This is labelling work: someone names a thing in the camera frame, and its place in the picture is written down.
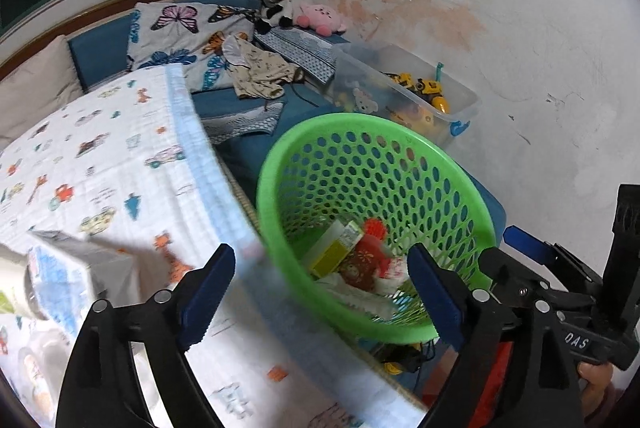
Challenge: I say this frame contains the white blue milk carton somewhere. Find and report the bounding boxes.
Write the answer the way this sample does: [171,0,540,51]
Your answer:
[27,231,140,338]

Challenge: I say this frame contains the right hand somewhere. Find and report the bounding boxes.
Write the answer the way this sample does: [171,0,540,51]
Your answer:
[577,362,617,426]

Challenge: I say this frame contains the yellow green small box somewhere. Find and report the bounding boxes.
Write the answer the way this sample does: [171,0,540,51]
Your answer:
[303,220,363,279]

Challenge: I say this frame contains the green perforated plastic basket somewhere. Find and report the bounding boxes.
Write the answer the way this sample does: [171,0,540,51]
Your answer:
[257,113,497,344]

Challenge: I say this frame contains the yellow toy truck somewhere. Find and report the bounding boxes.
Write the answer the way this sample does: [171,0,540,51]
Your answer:
[387,72,450,114]

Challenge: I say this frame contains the white cartoon print tablecloth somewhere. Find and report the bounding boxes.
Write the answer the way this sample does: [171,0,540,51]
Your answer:
[1,66,424,427]

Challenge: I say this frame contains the clear plastic toy bin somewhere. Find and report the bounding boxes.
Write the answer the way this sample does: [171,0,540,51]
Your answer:
[326,44,480,148]

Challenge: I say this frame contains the blue white patterned cloth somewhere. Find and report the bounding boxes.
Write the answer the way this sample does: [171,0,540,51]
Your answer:
[254,28,345,86]

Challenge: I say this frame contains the beige patterned clothing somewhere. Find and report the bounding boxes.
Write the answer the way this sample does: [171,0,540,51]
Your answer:
[222,36,304,100]

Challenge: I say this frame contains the pink plush toy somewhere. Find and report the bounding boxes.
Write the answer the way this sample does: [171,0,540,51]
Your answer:
[295,4,347,37]

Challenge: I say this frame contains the beige plain pillow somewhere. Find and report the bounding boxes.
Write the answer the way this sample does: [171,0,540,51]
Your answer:
[0,35,84,150]

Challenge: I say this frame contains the butterfly print pillow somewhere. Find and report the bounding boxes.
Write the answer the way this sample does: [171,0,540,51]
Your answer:
[127,3,256,92]

